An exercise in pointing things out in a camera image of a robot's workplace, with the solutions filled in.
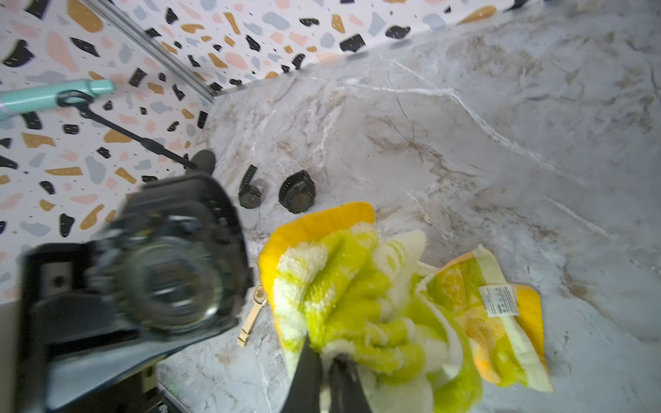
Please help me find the black watch left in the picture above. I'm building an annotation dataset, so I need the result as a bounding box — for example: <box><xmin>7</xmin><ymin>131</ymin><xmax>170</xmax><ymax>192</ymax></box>
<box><xmin>239</xmin><ymin>165</ymin><xmax>262</xmax><ymax>209</ymax></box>

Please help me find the black digital watch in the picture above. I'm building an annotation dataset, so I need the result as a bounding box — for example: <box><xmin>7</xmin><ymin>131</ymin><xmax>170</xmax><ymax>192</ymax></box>
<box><xmin>85</xmin><ymin>172</ymin><xmax>253</xmax><ymax>333</ymax></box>

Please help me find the black watch middle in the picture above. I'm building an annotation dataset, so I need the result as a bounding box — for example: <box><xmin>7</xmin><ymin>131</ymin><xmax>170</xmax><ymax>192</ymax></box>
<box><xmin>279</xmin><ymin>170</ymin><xmax>316</xmax><ymax>214</ymax></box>

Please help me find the yellow green white cloth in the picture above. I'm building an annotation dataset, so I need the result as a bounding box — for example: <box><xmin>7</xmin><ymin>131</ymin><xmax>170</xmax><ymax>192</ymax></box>
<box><xmin>258</xmin><ymin>202</ymin><xmax>554</xmax><ymax>412</ymax></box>

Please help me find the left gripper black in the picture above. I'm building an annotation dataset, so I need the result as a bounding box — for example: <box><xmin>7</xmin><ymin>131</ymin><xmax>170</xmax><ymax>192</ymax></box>
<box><xmin>15</xmin><ymin>242</ymin><xmax>240</xmax><ymax>412</ymax></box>

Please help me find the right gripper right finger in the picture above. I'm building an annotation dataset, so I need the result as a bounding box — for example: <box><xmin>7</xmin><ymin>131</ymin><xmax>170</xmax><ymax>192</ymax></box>
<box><xmin>328</xmin><ymin>358</ymin><xmax>372</xmax><ymax>413</ymax></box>

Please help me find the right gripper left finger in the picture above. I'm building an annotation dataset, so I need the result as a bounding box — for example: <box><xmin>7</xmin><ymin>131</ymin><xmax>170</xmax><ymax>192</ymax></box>
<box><xmin>281</xmin><ymin>337</ymin><xmax>323</xmax><ymax>413</ymax></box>

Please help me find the mint green microphone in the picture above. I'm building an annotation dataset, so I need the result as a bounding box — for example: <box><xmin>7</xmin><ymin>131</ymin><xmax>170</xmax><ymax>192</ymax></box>
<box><xmin>1</xmin><ymin>79</ymin><xmax>115</xmax><ymax>120</ymax></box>

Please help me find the black microphone stand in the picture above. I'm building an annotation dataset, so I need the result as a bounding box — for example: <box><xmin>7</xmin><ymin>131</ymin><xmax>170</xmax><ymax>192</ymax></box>
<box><xmin>56</xmin><ymin>89</ymin><xmax>216</xmax><ymax>176</ymax></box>

